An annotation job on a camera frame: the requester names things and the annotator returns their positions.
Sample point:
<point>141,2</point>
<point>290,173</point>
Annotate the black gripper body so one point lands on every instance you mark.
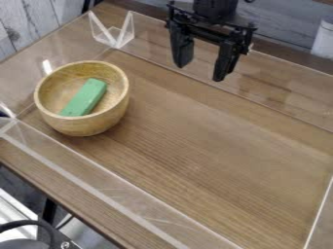
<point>212,21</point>

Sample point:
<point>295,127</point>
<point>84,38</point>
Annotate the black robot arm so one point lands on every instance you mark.
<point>211,21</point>

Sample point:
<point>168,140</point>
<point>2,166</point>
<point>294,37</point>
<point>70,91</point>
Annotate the green rectangular block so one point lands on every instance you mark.
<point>85,98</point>

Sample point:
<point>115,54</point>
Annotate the black table leg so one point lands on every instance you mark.
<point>49,209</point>

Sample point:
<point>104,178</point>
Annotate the black metal bracket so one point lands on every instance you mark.
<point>53,238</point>

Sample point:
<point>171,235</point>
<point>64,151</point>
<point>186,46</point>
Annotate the clear acrylic tray wall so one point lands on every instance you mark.
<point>214,165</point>

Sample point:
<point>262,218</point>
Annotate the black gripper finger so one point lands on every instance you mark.
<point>181,44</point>
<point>226,60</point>

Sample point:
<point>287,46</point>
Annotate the brown wooden bowl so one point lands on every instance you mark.
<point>58,86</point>

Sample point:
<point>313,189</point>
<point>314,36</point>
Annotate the white cylindrical container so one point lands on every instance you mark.
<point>322,43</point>

